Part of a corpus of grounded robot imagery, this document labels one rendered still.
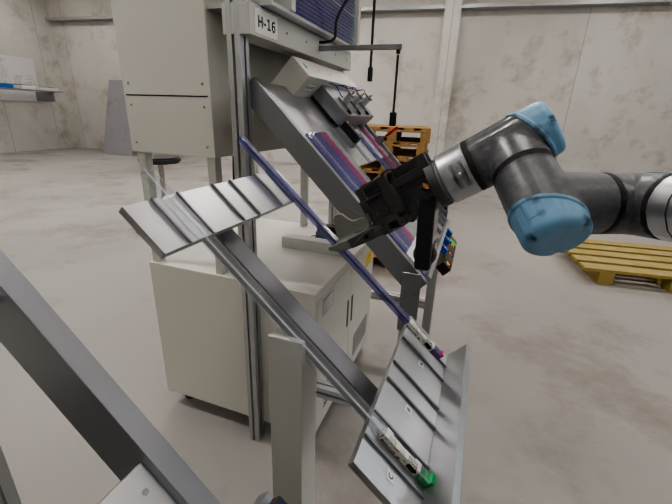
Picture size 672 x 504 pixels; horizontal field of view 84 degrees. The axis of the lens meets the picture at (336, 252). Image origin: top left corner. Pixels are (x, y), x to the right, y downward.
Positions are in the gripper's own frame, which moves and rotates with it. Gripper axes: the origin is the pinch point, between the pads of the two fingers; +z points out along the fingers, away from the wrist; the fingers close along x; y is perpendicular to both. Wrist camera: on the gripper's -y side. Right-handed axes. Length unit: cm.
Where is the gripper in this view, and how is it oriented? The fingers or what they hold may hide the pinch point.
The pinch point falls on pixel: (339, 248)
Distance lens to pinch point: 64.1
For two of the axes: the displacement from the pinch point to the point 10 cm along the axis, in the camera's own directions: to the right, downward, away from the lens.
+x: -3.6, 3.1, -8.8
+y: -4.9, -8.7, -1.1
